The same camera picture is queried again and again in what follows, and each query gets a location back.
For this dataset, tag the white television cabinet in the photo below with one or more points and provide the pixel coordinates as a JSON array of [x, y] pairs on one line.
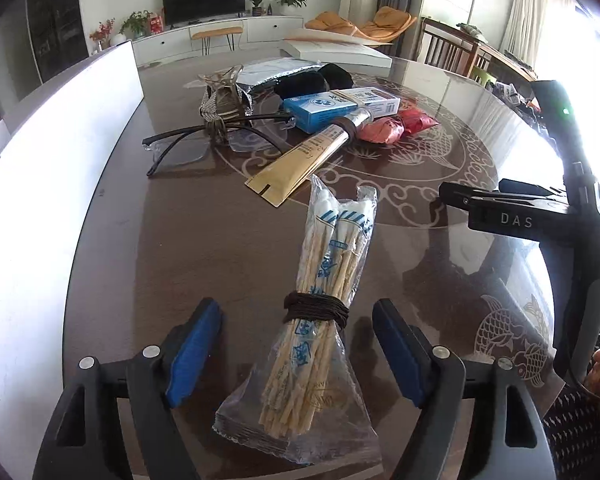
[[270, 30]]

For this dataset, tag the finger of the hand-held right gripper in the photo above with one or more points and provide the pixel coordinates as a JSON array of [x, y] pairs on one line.
[[527, 187], [500, 217]]

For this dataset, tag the blue and white box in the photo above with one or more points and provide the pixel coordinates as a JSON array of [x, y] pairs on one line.
[[320, 110]]

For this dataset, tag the dark wooden chair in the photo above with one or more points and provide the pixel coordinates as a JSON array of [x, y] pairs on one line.
[[447, 47]]

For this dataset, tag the red plastic packet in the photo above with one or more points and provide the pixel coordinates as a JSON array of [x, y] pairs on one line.
[[417, 121]]

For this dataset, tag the dark wooden side table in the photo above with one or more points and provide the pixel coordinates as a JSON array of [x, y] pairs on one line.
[[505, 62]]

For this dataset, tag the orange lounge chair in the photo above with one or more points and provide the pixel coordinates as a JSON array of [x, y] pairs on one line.
[[390, 22]]

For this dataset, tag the large plant in white pot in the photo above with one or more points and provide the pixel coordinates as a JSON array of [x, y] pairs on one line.
[[290, 0]]

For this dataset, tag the black cloth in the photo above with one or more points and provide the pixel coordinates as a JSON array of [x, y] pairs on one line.
[[305, 82]]

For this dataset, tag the bag of cotton swabs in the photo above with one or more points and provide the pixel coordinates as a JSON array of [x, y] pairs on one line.
[[325, 260]]

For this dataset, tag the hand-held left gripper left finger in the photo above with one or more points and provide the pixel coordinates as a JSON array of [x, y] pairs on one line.
[[195, 350]]

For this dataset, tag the red flowers in white vase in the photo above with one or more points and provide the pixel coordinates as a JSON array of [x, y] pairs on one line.
[[105, 32]]

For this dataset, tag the dark glass cabinet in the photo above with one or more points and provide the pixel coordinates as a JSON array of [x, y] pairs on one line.
[[55, 20]]

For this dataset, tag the gold tube with black cap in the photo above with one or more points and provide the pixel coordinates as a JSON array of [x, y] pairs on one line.
[[300, 160]]

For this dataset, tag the flat white box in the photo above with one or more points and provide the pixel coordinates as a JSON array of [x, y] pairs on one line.
[[340, 55]]

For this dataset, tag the leafy green potted plant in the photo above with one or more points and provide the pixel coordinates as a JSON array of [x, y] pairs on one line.
[[136, 24]]

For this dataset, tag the phone case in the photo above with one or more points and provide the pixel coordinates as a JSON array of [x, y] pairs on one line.
[[275, 72]]

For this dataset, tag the green chair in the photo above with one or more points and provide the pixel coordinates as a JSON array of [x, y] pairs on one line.
[[482, 76]]

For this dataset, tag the black frame glasses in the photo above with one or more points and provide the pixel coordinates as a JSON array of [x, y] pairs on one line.
[[175, 152]]

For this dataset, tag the salmon plastic packet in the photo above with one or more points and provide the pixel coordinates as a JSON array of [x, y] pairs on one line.
[[380, 131]]

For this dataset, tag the wooden stool with metal legs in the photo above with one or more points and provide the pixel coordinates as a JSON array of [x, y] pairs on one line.
[[215, 32]]

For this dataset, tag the small plant in dark pot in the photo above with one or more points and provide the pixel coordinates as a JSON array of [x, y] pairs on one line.
[[256, 5]]

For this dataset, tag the orange footstool cushion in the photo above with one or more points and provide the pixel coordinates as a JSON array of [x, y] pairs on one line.
[[330, 22]]

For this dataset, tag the clear hair claw clip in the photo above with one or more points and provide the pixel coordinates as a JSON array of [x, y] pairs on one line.
[[220, 77]]

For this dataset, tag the pile of small clutter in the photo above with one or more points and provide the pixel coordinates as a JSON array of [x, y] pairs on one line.
[[517, 97]]

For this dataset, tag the white window curtain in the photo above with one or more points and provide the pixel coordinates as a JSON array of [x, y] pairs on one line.
[[532, 10]]

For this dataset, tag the red gift box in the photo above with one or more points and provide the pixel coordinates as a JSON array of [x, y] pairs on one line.
[[156, 25]]

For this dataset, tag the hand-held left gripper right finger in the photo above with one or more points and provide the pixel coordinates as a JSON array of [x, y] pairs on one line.
[[400, 350]]

